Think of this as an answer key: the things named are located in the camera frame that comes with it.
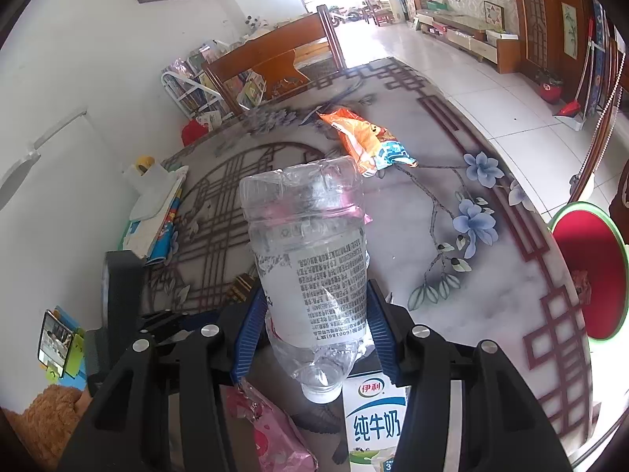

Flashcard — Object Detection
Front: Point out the low wooden tv cabinet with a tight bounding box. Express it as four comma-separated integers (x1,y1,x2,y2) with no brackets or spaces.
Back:
414,10,521,74

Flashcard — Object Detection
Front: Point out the red dustpan with handle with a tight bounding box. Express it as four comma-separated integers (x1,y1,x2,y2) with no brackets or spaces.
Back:
554,18,597,131

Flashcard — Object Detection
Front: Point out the smartphone in green holder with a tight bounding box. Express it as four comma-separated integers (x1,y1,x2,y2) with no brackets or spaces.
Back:
37,307,86,390

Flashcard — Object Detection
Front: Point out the crushed clear plastic bottle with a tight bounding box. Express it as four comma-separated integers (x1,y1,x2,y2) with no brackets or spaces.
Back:
239,157,368,404

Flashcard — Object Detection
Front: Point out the white wire book rack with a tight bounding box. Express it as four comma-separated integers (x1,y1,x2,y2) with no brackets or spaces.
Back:
160,70,232,120

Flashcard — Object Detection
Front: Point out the red bin with green rim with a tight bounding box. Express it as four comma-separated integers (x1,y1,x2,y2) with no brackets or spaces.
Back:
550,201,628,341

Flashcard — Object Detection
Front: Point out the small red bag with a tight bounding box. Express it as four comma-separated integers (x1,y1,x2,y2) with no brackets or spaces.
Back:
180,120,210,147

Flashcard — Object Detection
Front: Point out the pink plastic wrapper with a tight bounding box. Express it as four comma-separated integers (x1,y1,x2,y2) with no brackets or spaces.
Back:
226,380,319,471

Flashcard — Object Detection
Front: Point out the orange and blue snack bag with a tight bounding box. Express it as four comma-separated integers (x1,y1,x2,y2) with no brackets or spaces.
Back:
318,107,418,177

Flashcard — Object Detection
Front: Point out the grey patterned floor mat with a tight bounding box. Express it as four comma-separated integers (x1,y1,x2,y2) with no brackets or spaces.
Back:
142,57,593,452

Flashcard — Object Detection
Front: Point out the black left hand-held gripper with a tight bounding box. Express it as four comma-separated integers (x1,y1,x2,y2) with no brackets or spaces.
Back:
83,251,186,396

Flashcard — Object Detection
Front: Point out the carved dark wooden chair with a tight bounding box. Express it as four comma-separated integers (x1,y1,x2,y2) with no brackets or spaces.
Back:
609,161,629,245

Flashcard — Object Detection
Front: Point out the orange fuzzy sleeve forearm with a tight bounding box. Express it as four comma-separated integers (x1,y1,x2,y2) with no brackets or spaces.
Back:
2,385,92,471

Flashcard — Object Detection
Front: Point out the white milk carton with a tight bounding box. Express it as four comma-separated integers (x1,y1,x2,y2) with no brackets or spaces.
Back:
342,372,408,472

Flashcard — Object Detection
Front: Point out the stack of children's books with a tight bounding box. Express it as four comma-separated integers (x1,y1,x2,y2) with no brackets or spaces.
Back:
120,164,189,260

